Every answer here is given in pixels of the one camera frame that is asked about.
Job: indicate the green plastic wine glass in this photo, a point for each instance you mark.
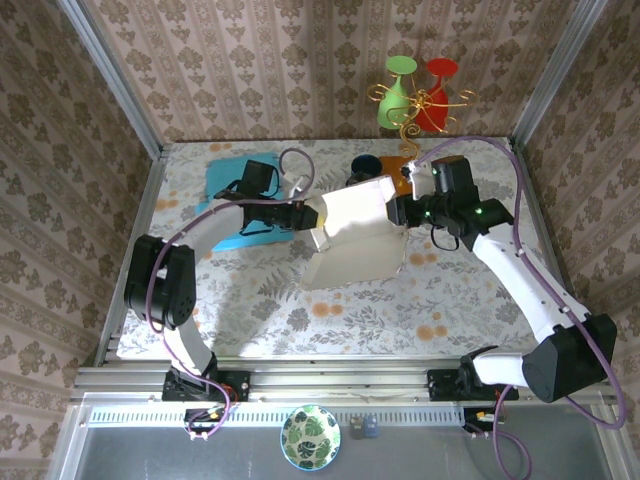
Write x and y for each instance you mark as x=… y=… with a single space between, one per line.
x=395 y=105

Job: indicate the red plastic wine glass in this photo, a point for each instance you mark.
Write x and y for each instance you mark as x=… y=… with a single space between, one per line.
x=442 y=67

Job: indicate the leaf pattern bowl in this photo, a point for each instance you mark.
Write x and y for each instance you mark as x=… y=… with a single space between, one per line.
x=310 y=437

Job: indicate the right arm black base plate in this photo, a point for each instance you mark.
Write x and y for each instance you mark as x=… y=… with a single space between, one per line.
x=440 y=385

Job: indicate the black power connector block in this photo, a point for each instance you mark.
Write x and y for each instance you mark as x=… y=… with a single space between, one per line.
x=202 y=420
x=475 y=419

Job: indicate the small blue grey object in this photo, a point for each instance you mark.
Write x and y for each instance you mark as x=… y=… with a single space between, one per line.
x=371 y=427

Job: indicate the grey metal shelf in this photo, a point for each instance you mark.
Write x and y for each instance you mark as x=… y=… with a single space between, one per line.
x=150 y=455

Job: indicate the long aluminium frame rail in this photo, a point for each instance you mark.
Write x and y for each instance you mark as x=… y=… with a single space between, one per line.
x=340 y=380

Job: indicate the dark blue mug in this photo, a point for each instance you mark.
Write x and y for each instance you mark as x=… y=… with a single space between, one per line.
x=366 y=165

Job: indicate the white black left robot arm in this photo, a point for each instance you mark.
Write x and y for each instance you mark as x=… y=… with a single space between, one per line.
x=220 y=227

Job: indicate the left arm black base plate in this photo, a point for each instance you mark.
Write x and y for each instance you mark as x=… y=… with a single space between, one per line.
x=240 y=385

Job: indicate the small dark grey object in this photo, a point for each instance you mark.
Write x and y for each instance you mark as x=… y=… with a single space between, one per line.
x=356 y=427

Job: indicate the aluminium frame post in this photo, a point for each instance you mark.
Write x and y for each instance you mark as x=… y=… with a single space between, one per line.
x=555 y=75
x=114 y=75

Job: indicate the aluminium table side rail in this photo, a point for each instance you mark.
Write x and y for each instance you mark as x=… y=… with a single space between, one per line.
x=537 y=200
x=146 y=200

